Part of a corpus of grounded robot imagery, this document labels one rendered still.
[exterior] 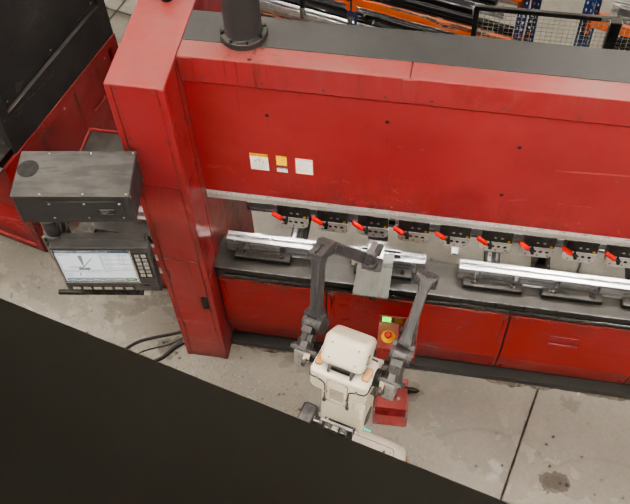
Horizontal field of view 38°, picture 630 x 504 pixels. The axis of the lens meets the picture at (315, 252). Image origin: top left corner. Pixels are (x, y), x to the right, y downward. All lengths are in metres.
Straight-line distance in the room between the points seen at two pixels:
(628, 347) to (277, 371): 1.99
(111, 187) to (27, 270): 2.39
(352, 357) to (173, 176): 1.13
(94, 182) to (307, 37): 1.07
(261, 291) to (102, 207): 1.35
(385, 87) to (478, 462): 2.42
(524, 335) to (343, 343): 1.33
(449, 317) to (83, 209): 2.04
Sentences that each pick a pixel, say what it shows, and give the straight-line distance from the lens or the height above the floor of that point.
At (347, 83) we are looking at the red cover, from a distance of 3.72.
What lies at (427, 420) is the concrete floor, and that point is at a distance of 5.36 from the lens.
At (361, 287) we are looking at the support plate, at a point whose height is 1.00.
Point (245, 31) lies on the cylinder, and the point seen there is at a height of 2.38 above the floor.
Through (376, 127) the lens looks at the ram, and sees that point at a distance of 3.91.
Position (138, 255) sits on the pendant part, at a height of 1.55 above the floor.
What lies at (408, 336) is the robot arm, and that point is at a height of 1.30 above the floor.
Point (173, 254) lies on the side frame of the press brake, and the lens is 4.65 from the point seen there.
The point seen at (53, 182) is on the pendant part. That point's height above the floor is 1.95.
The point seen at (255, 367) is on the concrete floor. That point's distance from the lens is 5.51.
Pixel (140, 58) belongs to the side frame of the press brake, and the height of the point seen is 2.30.
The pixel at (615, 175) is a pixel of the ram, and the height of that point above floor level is 1.84.
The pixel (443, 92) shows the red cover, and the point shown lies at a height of 2.25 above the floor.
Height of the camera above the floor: 4.89
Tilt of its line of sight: 56 degrees down
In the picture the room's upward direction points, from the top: 3 degrees counter-clockwise
